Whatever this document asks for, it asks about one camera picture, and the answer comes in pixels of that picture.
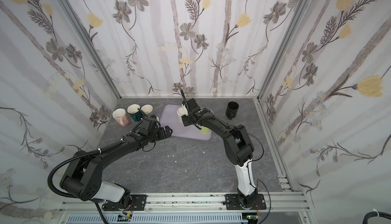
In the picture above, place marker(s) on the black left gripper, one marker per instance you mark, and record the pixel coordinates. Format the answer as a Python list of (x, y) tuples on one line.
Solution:
[(149, 120)]

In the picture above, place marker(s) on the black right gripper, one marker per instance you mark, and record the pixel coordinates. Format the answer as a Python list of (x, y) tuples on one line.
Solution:
[(189, 108)]

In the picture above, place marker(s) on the white ceramic mug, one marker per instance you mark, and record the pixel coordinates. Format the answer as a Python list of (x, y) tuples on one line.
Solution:
[(182, 112)]

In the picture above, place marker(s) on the grey ceramic mug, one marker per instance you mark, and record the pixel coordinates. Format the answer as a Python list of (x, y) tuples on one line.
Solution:
[(147, 109)]

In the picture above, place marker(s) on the light green ceramic mug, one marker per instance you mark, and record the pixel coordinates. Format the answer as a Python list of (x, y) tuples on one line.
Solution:
[(205, 130)]

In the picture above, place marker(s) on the dark green ceramic mug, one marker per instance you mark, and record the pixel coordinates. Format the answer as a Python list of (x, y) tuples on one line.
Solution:
[(135, 112)]

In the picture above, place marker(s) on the pink ceramic mug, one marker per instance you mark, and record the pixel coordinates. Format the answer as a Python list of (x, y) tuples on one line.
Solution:
[(120, 115)]

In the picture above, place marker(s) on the black ceramic mug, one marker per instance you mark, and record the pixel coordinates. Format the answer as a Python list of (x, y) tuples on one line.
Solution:
[(232, 109)]

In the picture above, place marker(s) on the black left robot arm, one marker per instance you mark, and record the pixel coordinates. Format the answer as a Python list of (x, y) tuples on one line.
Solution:
[(83, 177)]

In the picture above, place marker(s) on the lavender plastic tray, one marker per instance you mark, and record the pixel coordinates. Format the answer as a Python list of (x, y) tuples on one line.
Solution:
[(170, 118)]

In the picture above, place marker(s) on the small circuit board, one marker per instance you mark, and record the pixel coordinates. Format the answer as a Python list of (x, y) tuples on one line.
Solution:
[(124, 217)]

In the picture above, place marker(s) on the white slotted cable duct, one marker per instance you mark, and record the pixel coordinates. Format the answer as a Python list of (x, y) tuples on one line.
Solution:
[(177, 218)]

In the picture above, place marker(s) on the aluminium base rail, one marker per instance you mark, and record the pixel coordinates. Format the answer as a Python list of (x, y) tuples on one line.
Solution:
[(218, 202)]

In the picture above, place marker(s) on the aluminium right corner post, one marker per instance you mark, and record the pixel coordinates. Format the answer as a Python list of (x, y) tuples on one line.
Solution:
[(287, 38)]

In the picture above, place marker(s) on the aluminium corner post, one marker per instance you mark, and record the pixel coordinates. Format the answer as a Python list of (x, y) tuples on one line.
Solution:
[(83, 36), (287, 38)]

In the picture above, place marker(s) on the aluminium left corner post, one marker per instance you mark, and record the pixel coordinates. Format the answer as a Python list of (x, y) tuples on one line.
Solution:
[(83, 36)]

